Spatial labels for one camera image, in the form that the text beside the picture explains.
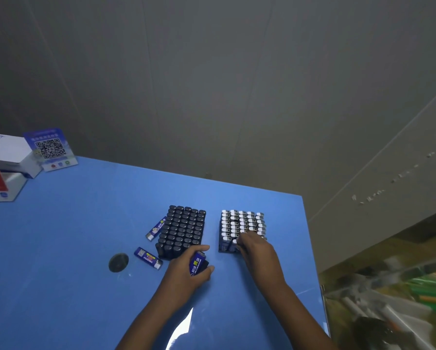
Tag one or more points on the person's right hand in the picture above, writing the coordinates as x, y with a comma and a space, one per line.
263, 262

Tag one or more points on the blue code sign stand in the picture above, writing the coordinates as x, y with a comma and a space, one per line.
50, 147

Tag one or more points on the white cardboard box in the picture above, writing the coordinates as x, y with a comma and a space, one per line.
6, 145

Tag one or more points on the black grid tray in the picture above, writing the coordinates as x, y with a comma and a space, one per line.
167, 258
223, 250

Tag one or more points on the row of blue lighters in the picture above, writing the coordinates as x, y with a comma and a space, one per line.
239, 222

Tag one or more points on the row of black lighters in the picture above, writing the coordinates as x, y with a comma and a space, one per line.
181, 229

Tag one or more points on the person's left forearm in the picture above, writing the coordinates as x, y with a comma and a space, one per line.
148, 320

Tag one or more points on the dark round disc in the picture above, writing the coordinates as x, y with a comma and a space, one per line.
118, 262

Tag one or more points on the person's left hand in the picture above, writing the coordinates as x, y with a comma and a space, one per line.
179, 278

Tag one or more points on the crumpled clear plastic bags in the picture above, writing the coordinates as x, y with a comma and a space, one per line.
396, 306

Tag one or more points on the person's right forearm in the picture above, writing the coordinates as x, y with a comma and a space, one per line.
305, 320

